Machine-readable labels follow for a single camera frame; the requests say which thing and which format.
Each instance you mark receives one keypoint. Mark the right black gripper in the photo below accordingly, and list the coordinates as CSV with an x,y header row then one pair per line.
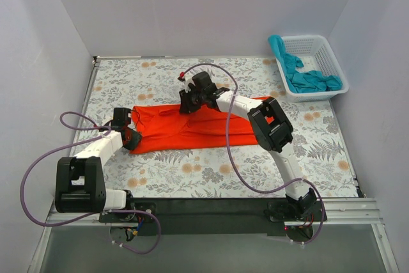
x,y
186,103

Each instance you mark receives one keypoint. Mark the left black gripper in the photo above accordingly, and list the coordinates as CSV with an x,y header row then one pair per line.
x,y
131,139

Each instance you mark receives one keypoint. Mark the orange t-shirt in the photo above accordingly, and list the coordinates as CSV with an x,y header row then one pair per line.
x,y
163,127

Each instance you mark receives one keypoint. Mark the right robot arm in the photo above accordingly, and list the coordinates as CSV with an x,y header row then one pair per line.
x,y
273,132

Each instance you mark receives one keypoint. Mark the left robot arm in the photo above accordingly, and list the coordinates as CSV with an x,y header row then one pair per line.
x,y
80,184

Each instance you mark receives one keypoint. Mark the teal t-shirt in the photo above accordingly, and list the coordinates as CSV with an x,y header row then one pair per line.
x,y
301,82

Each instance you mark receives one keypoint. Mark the white plastic basket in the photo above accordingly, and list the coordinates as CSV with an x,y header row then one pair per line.
x,y
316,54

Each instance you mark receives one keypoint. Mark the floral table mat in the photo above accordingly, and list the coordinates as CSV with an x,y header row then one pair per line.
x,y
242,172

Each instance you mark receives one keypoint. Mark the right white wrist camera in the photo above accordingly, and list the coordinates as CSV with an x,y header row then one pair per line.
x,y
187,82

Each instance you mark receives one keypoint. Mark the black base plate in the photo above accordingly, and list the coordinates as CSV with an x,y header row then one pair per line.
x,y
202,216

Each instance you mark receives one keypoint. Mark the aluminium frame rail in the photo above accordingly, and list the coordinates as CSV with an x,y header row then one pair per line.
x,y
338,211

